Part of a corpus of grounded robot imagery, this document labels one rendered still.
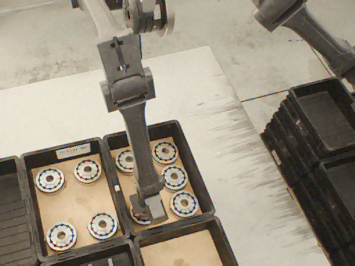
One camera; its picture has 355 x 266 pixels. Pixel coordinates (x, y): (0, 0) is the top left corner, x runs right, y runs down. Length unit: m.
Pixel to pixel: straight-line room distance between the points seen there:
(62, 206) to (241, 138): 0.85
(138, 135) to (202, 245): 0.60
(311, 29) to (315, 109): 1.30
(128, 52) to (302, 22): 0.41
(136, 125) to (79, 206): 0.59
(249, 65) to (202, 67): 1.12
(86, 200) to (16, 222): 0.25
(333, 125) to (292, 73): 0.94
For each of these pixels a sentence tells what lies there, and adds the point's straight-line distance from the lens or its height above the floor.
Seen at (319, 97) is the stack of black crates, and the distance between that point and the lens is 2.34.
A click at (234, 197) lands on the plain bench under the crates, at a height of 0.70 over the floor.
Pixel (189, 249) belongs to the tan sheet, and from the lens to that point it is 1.34.
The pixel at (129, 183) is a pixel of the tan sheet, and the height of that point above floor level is 0.83.
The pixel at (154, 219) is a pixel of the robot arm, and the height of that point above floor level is 1.07.
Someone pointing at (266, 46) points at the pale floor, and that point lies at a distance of 3.21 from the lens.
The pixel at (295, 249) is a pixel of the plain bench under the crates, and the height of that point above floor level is 0.70.
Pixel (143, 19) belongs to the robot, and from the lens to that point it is 1.43.
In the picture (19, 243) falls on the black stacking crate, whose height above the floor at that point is 0.83.
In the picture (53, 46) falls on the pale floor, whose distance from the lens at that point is 3.00.
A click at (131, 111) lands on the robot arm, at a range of 0.81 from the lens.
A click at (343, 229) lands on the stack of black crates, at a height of 0.38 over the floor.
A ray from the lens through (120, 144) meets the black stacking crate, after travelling 1.44.
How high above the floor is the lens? 2.10
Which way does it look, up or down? 63 degrees down
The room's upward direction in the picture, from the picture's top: 6 degrees clockwise
